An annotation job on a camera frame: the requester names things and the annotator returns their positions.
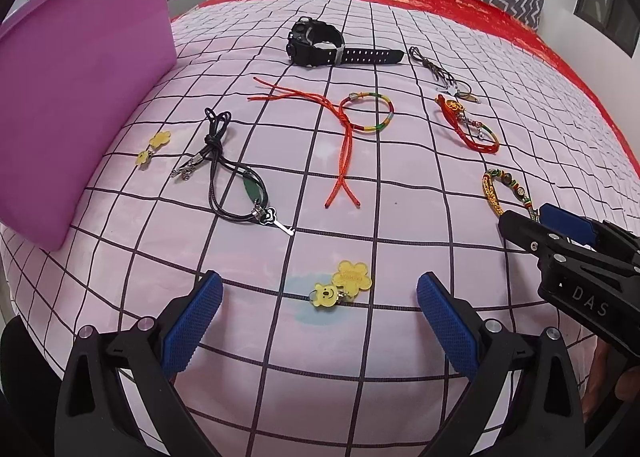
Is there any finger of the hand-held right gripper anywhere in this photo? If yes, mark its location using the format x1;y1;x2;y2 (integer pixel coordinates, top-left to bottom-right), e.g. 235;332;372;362
498;209;597;264
540;203;640;264

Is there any yellow bear flower keychain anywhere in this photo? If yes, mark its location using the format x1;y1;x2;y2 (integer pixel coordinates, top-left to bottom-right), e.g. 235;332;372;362
312;260;375;310

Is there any purple plastic basin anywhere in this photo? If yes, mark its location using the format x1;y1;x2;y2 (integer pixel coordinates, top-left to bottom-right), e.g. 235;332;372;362
0;0;177;252

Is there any red string multicolour bracelet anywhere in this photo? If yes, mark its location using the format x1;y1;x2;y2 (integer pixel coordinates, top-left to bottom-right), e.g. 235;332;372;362
248;77;396;210

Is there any red braided charm bracelet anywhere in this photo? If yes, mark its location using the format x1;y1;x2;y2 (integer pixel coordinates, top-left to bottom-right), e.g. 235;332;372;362
436;93;501;156

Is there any black digital wristwatch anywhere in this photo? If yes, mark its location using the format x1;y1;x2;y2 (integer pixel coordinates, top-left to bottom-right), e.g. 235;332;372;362
286;17;405;68

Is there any pink checked blanket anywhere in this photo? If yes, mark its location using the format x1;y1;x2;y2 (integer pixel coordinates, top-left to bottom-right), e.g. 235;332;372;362
0;0;640;457

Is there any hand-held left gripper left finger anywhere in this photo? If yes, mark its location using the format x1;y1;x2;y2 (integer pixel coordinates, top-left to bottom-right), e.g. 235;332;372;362
54;271;224;457

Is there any brown cord star necklace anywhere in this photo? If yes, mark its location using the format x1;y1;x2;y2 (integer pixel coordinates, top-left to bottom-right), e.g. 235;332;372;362
407;46;482;105

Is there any small yellow flower charm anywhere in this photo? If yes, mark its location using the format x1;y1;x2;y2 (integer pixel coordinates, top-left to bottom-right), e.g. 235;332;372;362
136;131;172;170

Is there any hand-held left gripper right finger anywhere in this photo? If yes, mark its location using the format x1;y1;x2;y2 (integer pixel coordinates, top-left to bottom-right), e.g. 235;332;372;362
416;272;586;457

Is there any red patterned bedsheet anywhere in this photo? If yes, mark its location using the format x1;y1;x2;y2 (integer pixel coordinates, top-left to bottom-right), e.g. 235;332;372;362
170;0;640;158

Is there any person's right hand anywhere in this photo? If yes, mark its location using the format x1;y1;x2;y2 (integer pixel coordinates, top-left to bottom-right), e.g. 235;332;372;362
582;337;640;430

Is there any black cord key necklace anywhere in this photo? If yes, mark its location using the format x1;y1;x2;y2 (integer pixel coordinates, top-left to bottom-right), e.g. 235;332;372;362
170;107;297;238

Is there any yellow braided beaded bracelet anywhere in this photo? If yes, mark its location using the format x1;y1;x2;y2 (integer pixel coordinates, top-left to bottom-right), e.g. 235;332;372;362
481;168;543;225

